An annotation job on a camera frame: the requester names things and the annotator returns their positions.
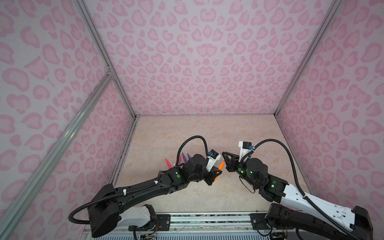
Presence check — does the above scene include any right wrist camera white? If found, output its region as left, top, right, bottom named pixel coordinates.
left=238, top=141, right=254, bottom=162

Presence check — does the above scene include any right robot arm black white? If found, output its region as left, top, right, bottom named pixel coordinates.
left=223, top=152, right=374, bottom=240

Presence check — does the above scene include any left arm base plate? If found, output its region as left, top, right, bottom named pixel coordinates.
left=135, top=214, right=171, bottom=232

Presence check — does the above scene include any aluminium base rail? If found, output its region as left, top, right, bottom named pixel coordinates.
left=80, top=211, right=346, bottom=240

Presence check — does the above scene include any diagonal aluminium frame bar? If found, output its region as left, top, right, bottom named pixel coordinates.
left=1, top=73, right=114, bottom=240

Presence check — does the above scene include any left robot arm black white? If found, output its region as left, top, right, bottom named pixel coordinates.
left=87, top=151, right=222, bottom=238

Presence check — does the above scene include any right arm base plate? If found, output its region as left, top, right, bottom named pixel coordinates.
left=250, top=213, right=295, bottom=234

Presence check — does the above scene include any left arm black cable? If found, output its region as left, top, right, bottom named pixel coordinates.
left=67, top=135, right=209, bottom=225

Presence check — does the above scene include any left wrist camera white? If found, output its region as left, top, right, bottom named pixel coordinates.
left=206, top=149, right=221, bottom=172

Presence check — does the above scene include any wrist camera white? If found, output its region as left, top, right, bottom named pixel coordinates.
left=206, top=149, right=221, bottom=172
left=238, top=141, right=254, bottom=162

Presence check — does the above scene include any pink marker left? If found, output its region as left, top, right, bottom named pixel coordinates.
left=165, top=159, right=172, bottom=168

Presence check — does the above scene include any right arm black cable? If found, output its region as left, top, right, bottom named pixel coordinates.
left=247, top=138, right=361, bottom=240

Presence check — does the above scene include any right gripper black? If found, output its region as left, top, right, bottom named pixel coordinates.
left=220, top=152, right=260, bottom=189

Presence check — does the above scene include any orange marker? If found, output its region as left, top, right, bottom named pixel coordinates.
left=219, top=160, right=225, bottom=171

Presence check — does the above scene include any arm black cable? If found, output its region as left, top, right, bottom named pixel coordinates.
left=247, top=138, right=361, bottom=240
left=67, top=135, right=209, bottom=225

